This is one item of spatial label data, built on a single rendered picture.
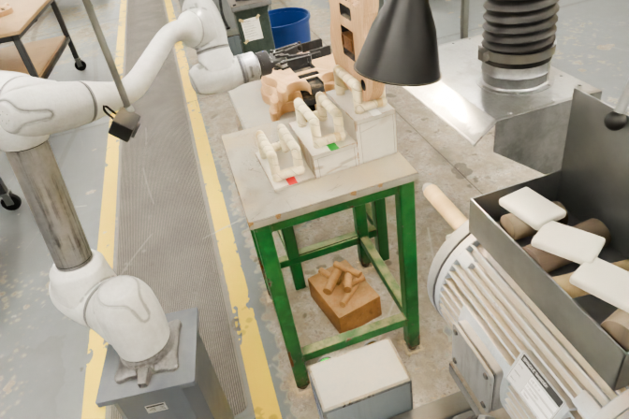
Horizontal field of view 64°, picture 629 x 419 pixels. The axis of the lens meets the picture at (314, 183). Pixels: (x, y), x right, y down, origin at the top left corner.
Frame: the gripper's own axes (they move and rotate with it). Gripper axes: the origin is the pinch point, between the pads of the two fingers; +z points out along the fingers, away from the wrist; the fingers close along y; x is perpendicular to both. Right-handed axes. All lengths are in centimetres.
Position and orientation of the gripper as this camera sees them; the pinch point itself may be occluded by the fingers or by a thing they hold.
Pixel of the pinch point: (317, 48)
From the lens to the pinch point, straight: 167.9
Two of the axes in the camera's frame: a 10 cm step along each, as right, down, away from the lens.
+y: 3.3, 5.0, -8.0
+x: -1.5, -8.1, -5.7
